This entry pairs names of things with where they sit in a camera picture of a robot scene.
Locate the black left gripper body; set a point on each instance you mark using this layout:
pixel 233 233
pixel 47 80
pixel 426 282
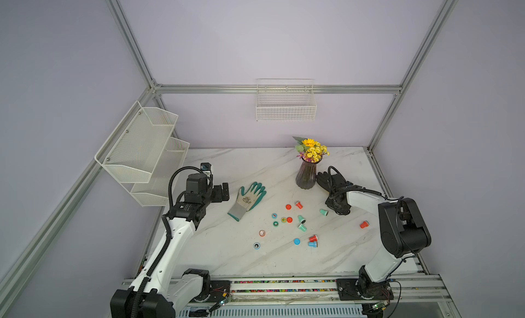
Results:
pixel 207 198

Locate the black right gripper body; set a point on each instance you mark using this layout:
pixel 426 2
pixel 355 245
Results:
pixel 339 207

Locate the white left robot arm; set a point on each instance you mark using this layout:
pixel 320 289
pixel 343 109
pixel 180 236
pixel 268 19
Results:
pixel 150 293

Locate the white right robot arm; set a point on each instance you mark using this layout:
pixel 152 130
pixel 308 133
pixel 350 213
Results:
pixel 403 231

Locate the black yellow work glove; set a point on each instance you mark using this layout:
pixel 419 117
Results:
pixel 331 183

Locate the green grey work glove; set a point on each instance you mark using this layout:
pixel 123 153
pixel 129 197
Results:
pixel 247 199

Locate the dark glass flower vase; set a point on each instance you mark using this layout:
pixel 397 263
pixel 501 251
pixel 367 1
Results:
pixel 307 174

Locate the yellow artificial flower bouquet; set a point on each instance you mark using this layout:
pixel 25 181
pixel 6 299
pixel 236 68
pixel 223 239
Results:
pixel 309 150

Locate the white two-tier mesh shelf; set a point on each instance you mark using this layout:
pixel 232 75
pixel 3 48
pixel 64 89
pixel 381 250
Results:
pixel 142 154

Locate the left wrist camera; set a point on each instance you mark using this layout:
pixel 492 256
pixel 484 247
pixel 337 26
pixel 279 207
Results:
pixel 206 168

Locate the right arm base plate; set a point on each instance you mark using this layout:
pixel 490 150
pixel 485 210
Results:
pixel 353 289

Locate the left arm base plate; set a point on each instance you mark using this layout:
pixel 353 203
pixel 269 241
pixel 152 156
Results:
pixel 215 292

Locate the white wire wall basket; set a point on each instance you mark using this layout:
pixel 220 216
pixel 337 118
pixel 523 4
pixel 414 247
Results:
pixel 285 100

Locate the aluminium front rail frame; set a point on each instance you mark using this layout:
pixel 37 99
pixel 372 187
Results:
pixel 424 288

